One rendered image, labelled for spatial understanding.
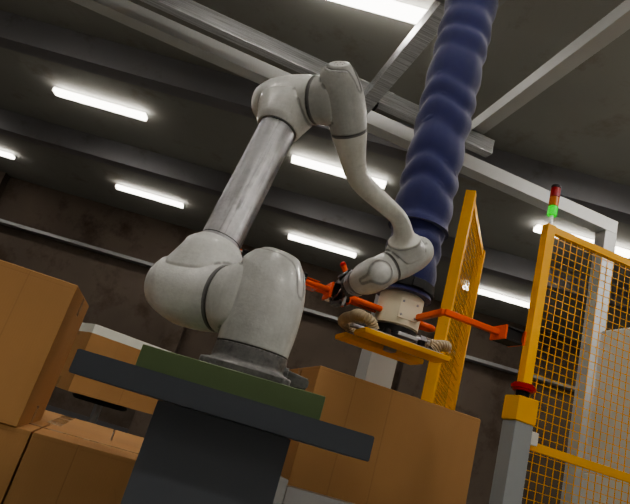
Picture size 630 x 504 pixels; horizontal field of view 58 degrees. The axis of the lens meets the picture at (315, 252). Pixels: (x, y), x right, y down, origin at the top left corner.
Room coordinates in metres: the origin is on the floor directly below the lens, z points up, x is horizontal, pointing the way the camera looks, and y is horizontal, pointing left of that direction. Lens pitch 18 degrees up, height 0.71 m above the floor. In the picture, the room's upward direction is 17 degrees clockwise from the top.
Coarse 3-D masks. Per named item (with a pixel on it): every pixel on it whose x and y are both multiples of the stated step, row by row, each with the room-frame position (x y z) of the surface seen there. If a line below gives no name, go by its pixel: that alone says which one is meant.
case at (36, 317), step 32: (0, 288) 1.58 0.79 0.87; (32, 288) 1.59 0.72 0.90; (64, 288) 1.61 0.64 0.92; (0, 320) 1.58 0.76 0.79; (32, 320) 1.60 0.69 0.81; (64, 320) 1.64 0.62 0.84; (0, 352) 1.59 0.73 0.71; (32, 352) 1.61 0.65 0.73; (64, 352) 1.89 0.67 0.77; (0, 384) 1.60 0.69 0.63; (32, 384) 1.61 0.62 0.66; (0, 416) 1.61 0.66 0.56; (32, 416) 1.80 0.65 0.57
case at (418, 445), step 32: (320, 384) 1.80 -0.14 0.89; (352, 384) 1.83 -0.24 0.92; (352, 416) 1.83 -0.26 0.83; (384, 416) 1.86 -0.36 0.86; (416, 416) 1.88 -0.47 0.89; (448, 416) 1.91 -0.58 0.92; (288, 448) 1.89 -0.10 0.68; (320, 448) 1.82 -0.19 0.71; (384, 448) 1.87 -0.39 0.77; (416, 448) 1.89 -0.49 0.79; (448, 448) 1.92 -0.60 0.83; (288, 480) 1.80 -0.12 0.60; (320, 480) 1.82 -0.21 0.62; (352, 480) 1.85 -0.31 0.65; (384, 480) 1.87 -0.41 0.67; (416, 480) 1.90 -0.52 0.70; (448, 480) 1.92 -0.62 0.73
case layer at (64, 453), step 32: (64, 416) 2.52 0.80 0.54; (0, 448) 1.62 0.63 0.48; (32, 448) 1.63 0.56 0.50; (64, 448) 1.65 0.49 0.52; (96, 448) 1.68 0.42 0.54; (128, 448) 1.96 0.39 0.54; (0, 480) 1.63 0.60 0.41; (32, 480) 1.64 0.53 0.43; (64, 480) 1.66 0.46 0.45; (96, 480) 1.68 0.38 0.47; (128, 480) 1.69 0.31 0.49
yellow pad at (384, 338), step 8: (360, 328) 1.93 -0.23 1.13; (368, 328) 1.88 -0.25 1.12; (384, 328) 1.95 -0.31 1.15; (360, 336) 1.97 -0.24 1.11; (368, 336) 1.93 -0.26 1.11; (376, 336) 1.90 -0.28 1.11; (384, 336) 1.90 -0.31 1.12; (392, 336) 1.91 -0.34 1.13; (384, 344) 1.99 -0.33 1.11; (392, 344) 1.95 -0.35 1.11; (400, 344) 1.92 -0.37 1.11; (408, 344) 1.92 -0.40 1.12; (416, 344) 1.95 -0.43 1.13; (424, 344) 1.98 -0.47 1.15; (408, 352) 2.00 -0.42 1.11; (416, 352) 1.96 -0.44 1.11; (424, 352) 1.94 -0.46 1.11; (432, 352) 1.95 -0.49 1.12; (432, 360) 2.02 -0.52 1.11; (440, 360) 1.98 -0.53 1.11; (448, 360) 1.96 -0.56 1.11
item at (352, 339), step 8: (336, 336) 2.14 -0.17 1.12; (344, 336) 2.07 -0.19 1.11; (352, 336) 2.07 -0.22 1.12; (352, 344) 2.16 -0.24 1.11; (360, 344) 2.12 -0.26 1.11; (368, 344) 2.09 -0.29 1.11; (376, 344) 2.10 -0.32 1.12; (376, 352) 2.18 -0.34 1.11; (384, 352) 2.14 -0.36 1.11; (400, 352) 2.12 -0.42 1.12; (400, 360) 2.20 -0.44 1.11; (408, 360) 2.15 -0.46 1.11; (416, 360) 2.14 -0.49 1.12
